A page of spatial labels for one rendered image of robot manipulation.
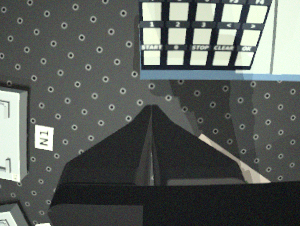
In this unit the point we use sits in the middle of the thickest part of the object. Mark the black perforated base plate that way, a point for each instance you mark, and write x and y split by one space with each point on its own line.
79 61

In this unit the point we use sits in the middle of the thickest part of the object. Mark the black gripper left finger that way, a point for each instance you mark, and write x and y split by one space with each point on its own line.
119 158

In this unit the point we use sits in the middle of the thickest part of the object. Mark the blue and white plate washer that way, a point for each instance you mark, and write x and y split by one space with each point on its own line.
219 39

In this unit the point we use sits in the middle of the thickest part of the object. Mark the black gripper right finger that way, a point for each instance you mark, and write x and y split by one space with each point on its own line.
181 158

